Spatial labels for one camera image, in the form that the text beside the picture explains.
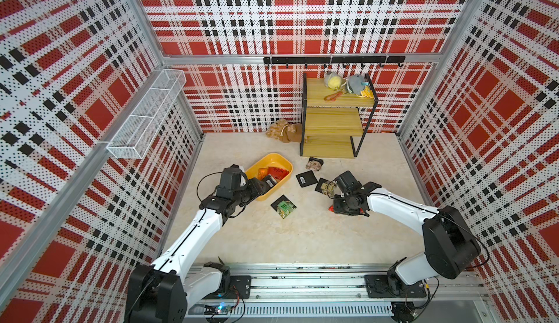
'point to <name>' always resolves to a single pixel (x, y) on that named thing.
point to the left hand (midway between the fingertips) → (266, 186)
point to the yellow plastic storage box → (272, 160)
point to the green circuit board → (219, 309)
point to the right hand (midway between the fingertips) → (339, 208)
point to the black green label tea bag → (283, 206)
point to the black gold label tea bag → (326, 187)
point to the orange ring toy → (332, 97)
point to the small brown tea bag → (314, 164)
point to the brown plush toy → (280, 129)
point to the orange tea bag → (262, 173)
